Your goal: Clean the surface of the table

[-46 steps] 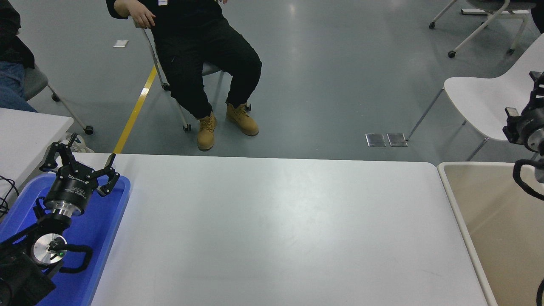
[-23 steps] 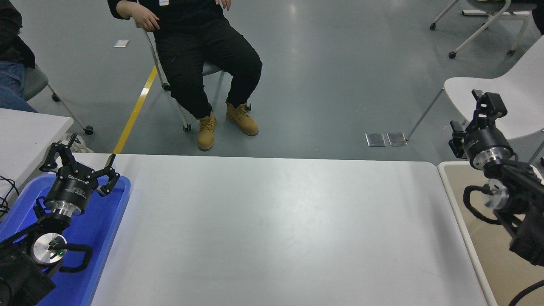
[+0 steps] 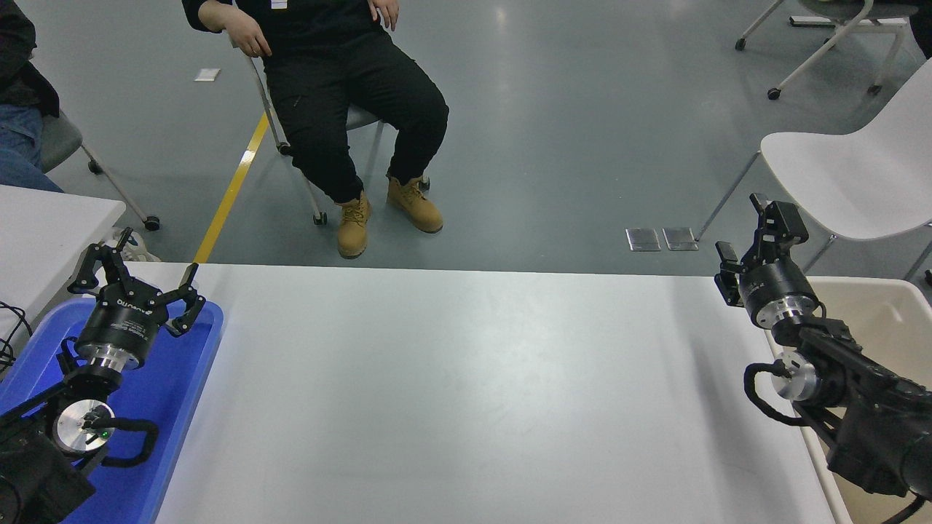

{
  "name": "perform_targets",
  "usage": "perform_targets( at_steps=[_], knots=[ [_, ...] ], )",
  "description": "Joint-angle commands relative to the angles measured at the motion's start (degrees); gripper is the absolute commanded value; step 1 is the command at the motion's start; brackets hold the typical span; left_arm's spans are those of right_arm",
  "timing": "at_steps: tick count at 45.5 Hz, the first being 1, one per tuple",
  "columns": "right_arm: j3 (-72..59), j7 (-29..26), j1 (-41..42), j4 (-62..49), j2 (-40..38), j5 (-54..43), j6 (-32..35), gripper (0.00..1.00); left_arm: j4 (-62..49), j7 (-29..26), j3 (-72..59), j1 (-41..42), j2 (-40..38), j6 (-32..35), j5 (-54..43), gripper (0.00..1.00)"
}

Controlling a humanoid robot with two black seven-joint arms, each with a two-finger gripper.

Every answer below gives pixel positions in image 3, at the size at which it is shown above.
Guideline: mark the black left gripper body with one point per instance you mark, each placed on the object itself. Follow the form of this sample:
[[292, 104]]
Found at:
[[124, 320]]

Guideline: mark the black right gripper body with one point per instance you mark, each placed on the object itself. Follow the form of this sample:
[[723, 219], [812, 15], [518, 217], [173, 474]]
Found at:
[[775, 284]]

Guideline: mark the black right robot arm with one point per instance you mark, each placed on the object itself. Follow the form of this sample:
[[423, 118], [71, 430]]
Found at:
[[874, 422]]

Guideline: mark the person's right forearm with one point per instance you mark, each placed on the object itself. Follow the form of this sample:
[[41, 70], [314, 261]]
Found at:
[[217, 14]]

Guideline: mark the person's right hand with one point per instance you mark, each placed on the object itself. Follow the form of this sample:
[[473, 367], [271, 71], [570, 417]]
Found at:
[[249, 36]]

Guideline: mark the person's left hand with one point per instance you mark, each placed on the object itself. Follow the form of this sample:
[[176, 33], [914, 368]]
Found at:
[[386, 11]]

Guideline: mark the white shoe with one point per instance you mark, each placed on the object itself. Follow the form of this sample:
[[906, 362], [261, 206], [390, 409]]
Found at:
[[142, 251]]

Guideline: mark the metal floor plate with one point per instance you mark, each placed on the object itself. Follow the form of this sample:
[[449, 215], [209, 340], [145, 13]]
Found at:
[[679, 239], [643, 239]]

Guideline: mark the white side table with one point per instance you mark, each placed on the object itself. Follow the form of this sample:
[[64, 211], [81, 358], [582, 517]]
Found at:
[[44, 233]]

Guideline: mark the blue plastic tray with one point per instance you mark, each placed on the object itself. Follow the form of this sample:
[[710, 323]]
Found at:
[[167, 393]]

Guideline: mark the white shell chair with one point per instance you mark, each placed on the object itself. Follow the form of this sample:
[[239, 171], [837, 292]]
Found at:
[[859, 182]]

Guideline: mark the yellow floor tape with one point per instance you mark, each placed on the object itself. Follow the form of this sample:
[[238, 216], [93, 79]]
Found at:
[[229, 196]]

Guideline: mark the large pale bin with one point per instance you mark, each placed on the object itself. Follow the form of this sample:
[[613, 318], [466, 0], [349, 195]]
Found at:
[[888, 320]]

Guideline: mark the grey wheeled chair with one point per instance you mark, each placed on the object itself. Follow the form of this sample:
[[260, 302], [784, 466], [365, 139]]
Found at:
[[360, 118], [58, 138]]

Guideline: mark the person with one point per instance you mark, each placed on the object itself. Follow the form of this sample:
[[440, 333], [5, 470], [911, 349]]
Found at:
[[923, 36], [335, 109], [18, 145]]

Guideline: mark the white paper scrap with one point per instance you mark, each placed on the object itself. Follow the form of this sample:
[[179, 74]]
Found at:
[[207, 74]]

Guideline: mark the dark seat wheeled chair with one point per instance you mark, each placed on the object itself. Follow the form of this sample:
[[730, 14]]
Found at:
[[859, 9]]

